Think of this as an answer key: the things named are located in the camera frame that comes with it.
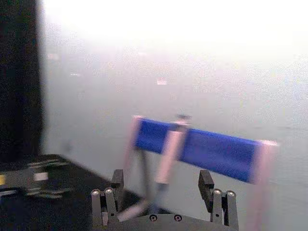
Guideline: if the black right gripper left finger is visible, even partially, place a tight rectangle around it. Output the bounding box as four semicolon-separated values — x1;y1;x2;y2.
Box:
90;169;125;227

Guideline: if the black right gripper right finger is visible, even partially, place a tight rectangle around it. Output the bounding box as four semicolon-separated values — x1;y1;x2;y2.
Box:
198;169;239;231

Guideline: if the black table cloth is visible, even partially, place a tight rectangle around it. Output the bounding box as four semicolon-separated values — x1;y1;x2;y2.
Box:
0;154;146;231

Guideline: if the black rack with steel bars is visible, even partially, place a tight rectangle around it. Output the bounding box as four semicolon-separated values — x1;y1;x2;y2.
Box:
23;157;74;200

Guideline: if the dark upright column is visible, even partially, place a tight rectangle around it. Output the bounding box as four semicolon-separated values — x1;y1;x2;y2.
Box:
0;0;49;162

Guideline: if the blue panel on pale frame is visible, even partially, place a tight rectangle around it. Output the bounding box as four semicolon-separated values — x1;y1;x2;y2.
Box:
122;115;280;231

